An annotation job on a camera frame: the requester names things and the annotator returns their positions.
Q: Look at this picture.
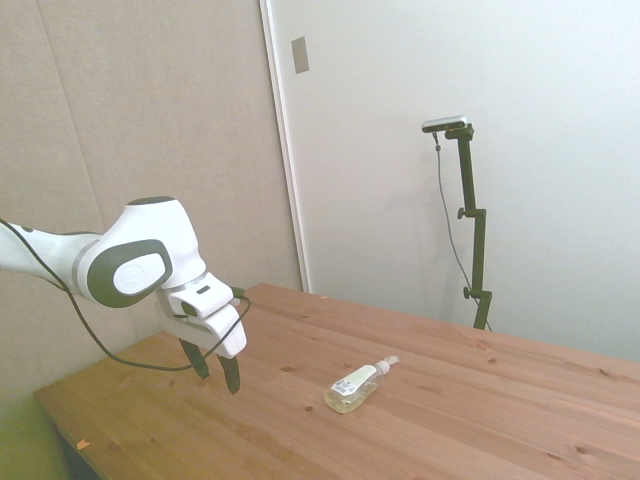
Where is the white door frame trim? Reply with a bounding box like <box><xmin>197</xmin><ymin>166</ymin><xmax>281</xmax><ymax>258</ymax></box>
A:
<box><xmin>258</xmin><ymin>0</ymin><xmax>313</xmax><ymax>294</ymax></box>

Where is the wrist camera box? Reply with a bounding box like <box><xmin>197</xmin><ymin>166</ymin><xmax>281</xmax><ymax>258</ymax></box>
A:
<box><xmin>167</xmin><ymin>273</ymin><xmax>237</xmax><ymax>320</ymax></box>

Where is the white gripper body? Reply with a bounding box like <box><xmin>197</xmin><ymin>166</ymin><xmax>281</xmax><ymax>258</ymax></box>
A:
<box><xmin>158</xmin><ymin>289</ymin><xmax>249</xmax><ymax>359</ymax></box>

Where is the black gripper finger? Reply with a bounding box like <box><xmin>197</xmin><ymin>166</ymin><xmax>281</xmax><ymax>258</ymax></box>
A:
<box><xmin>179</xmin><ymin>338</ymin><xmax>209</xmax><ymax>381</ymax></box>
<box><xmin>215</xmin><ymin>353</ymin><xmax>242</xmax><ymax>396</ymax></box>

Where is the silver exterior camera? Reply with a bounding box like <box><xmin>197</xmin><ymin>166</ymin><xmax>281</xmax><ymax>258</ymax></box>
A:
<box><xmin>421</xmin><ymin>114</ymin><xmax>471</xmax><ymax>134</ymax></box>

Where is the grey wall plate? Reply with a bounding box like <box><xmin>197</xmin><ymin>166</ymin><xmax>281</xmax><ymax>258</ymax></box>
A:
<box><xmin>291</xmin><ymin>35</ymin><xmax>310</xmax><ymax>75</ymax></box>

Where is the clear sanitizer pump bottle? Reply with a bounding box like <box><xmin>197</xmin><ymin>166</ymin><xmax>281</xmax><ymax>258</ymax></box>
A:
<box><xmin>323</xmin><ymin>355</ymin><xmax>401</xmax><ymax>415</ymax></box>

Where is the black jointed camera stand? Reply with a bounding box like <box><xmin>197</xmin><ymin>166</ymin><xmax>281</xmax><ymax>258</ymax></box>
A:
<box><xmin>444</xmin><ymin>124</ymin><xmax>494</xmax><ymax>331</ymax></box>

